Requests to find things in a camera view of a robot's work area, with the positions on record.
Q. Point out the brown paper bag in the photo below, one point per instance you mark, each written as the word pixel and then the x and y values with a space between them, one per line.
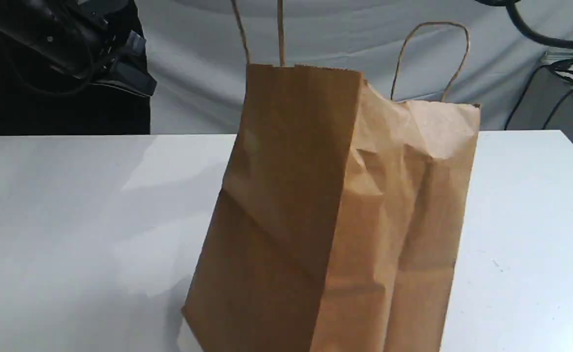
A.
pixel 339 219

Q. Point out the person's dark clothed torso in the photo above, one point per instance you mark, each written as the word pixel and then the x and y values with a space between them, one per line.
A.
pixel 95 110

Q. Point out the grey backdrop cloth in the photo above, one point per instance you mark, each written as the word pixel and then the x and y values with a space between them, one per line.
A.
pixel 195 53

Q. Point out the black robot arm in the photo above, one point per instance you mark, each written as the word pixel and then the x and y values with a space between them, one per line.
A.
pixel 77 40

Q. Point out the grey box right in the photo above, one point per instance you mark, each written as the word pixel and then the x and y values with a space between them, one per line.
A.
pixel 546 100

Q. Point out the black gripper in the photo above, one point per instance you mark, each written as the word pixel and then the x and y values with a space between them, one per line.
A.
pixel 117 51

